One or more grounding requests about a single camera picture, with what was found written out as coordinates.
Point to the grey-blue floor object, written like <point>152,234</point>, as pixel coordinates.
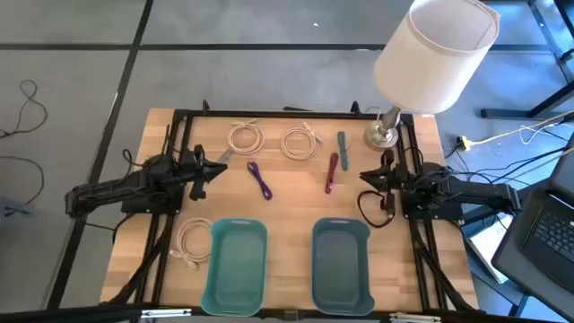
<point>13,207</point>

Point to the black aluminium table frame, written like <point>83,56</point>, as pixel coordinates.
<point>291,115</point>

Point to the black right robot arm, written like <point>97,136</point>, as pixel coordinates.
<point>475,193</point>

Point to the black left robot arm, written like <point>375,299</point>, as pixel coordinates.
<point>112,188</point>

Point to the black desk leg frame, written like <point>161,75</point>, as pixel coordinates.
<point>507,113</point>

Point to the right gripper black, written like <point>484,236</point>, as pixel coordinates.
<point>390,179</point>

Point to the green plastic bin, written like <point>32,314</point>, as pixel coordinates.
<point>235,269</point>

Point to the black flat strip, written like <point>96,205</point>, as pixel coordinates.
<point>296,109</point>

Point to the blue plastic bin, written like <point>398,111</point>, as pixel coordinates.
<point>341,269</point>

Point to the table lamp white shade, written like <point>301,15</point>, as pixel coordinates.
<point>430,58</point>

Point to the black frame knob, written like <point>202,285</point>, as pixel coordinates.
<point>355,108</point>

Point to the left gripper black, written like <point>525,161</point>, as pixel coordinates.
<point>197,170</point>

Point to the black laptop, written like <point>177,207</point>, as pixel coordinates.
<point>551,233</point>

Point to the white flat box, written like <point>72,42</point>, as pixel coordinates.
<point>486,244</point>

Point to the silver metal bracket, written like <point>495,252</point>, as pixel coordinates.
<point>414,318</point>
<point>166,313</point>

